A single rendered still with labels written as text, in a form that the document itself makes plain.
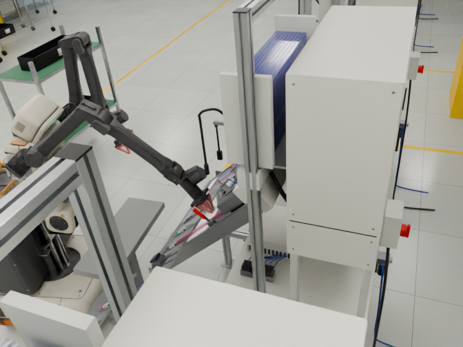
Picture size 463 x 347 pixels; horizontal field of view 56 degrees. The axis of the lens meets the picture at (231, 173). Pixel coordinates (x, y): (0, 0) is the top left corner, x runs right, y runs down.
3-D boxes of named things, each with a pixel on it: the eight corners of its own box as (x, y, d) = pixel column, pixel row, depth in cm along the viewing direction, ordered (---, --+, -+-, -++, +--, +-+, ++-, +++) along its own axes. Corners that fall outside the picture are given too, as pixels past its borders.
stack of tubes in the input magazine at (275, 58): (235, 155, 151) (229, 83, 136) (277, 92, 189) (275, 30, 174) (270, 160, 147) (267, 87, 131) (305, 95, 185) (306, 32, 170)
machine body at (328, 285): (228, 371, 234) (216, 296, 198) (266, 275, 286) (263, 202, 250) (351, 411, 212) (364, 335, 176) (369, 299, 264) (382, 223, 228)
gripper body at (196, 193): (210, 190, 198) (200, 177, 196) (201, 203, 190) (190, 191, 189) (201, 195, 202) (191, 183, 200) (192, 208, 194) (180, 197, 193)
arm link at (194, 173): (171, 166, 195) (167, 177, 188) (189, 153, 189) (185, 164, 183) (190, 182, 199) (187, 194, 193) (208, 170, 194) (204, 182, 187)
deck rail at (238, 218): (162, 274, 204) (151, 266, 203) (163, 271, 206) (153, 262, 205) (262, 214, 158) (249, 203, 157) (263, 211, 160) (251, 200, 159)
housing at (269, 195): (258, 217, 163) (231, 191, 160) (291, 149, 199) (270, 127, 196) (272, 208, 157) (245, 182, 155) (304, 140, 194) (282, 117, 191)
